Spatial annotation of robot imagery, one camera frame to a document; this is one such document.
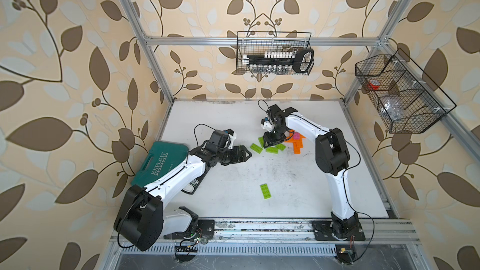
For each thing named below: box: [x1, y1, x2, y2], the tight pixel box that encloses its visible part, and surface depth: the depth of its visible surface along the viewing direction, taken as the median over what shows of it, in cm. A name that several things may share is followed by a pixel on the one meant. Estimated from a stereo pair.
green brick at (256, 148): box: [250, 143, 264, 154], surface depth 101 cm
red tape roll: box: [367, 79, 381, 90], surface depth 88 cm
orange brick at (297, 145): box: [290, 136, 303, 155], surface depth 101 cm
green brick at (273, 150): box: [265, 146, 280, 154], surface depth 101 cm
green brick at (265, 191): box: [259, 183, 272, 200], surface depth 86 cm
